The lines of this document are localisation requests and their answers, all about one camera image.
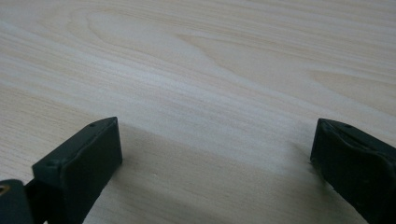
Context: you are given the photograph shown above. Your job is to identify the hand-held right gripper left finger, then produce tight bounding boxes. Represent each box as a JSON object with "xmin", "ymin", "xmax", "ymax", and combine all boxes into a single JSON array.
[{"xmin": 24, "ymin": 116, "xmax": 123, "ymax": 224}]

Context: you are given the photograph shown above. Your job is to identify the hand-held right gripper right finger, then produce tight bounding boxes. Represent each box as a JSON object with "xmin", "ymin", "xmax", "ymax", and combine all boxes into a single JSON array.
[{"xmin": 309, "ymin": 118, "xmax": 396, "ymax": 224}]

